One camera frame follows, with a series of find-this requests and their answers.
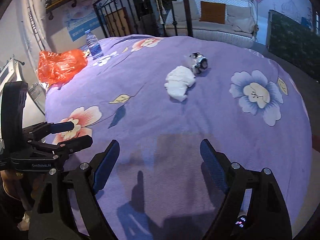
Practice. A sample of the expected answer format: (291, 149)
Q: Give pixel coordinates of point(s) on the brown cushion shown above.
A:
(213, 12)

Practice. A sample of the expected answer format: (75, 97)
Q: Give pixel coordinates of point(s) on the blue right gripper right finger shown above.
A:
(212, 162)

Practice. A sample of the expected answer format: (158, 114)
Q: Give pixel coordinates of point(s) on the clear water bottle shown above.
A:
(93, 45)

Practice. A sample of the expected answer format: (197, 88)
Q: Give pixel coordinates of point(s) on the orange plastic bag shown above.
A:
(60, 68)

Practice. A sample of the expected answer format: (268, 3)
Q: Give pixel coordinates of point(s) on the crumpled silver foil wrapper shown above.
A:
(198, 63)

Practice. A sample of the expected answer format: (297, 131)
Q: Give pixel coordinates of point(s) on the green patterned covered table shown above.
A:
(296, 44)

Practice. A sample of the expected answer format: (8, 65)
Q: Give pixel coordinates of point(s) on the white wicker swing sofa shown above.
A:
(231, 21)

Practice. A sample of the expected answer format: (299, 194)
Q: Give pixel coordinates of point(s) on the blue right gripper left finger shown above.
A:
(103, 164)

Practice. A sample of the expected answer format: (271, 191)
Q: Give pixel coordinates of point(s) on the black iron bed frame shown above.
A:
(126, 17)

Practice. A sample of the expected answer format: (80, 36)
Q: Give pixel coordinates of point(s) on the white tissue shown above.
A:
(178, 81)

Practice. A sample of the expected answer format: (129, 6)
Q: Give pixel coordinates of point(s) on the smartphone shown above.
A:
(242, 217)

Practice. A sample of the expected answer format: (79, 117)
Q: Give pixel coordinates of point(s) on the purple floral bed sheet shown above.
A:
(245, 104)

